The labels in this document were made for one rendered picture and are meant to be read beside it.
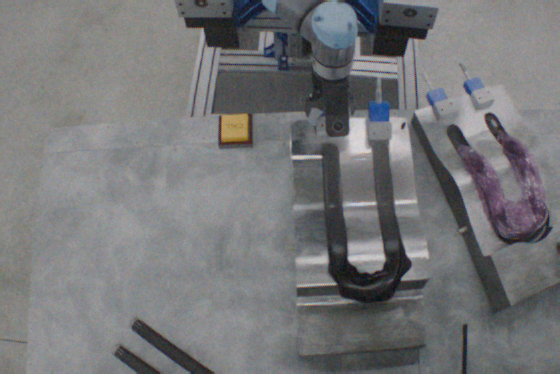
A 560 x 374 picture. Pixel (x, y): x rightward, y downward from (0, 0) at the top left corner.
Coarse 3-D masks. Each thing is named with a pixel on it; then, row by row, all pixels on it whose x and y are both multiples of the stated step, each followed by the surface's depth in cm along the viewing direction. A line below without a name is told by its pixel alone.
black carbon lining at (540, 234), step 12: (492, 120) 128; (456, 132) 127; (492, 132) 126; (456, 144) 126; (468, 144) 125; (540, 228) 116; (504, 240) 115; (516, 240) 115; (528, 240) 115; (540, 240) 110
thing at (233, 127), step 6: (246, 114) 132; (222, 120) 131; (228, 120) 131; (234, 120) 131; (240, 120) 131; (246, 120) 131; (222, 126) 131; (228, 126) 131; (234, 126) 130; (240, 126) 130; (246, 126) 130; (222, 132) 130; (228, 132) 130; (234, 132) 130; (240, 132) 130; (246, 132) 130; (222, 138) 130; (228, 138) 130; (234, 138) 130; (240, 138) 130; (246, 138) 130
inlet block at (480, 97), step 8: (464, 72) 132; (472, 80) 130; (480, 80) 130; (464, 88) 132; (472, 88) 129; (480, 88) 129; (488, 88) 128; (472, 96) 128; (480, 96) 127; (488, 96) 127; (480, 104) 127; (488, 104) 128
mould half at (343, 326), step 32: (352, 128) 123; (320, 160) 121; (352, 160) 121; (320, 192) 119; (352, 192) 119; (320, 224) 115; (352, 224) 115; (416, 224) 114; (320, 256) 109; (352, 256) 109; (416, 256) 108; (320, 288) 109; (416, 288) 112; (320, 320) 112; (352, 320) 111; (384, 320) 111; (416, 320) 111; (320, 352) 109; (352, 352) 110
